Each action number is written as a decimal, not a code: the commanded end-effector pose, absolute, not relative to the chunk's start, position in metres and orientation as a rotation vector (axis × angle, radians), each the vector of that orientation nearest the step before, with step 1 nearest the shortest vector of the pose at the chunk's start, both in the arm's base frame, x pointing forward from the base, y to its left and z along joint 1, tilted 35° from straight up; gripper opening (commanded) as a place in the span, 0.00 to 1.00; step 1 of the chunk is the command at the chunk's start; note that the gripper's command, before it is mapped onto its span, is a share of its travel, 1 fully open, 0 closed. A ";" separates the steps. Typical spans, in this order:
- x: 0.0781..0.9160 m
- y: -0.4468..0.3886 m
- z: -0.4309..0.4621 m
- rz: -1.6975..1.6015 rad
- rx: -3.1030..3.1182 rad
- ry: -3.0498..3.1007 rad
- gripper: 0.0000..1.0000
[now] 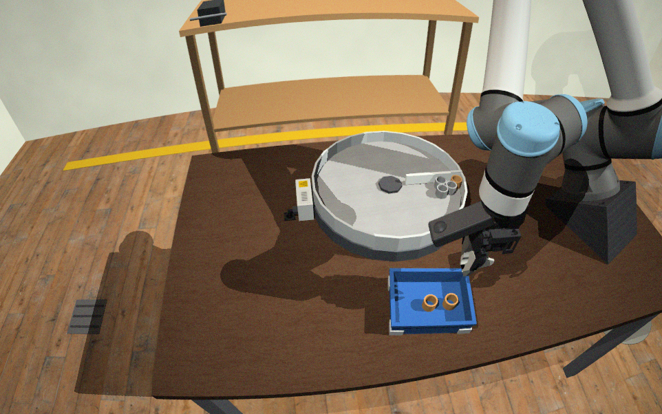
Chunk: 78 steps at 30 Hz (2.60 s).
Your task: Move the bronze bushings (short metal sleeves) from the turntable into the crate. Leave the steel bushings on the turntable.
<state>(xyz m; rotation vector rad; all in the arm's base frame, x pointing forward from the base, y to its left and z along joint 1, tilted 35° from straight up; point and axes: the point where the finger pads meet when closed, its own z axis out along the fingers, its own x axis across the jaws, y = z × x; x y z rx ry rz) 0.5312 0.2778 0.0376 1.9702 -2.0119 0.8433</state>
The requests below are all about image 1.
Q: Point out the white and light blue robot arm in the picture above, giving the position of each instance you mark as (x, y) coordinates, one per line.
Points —
(524, 136)

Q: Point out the grey metal ring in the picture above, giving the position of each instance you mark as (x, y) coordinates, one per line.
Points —
(440, 180)
(451, 187)
(441, 191)

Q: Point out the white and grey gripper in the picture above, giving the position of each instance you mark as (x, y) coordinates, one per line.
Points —
(499, 237)

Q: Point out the bronze bushing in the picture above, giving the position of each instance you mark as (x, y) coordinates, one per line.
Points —
(451, 297)
(457, 179)
(433, 299)

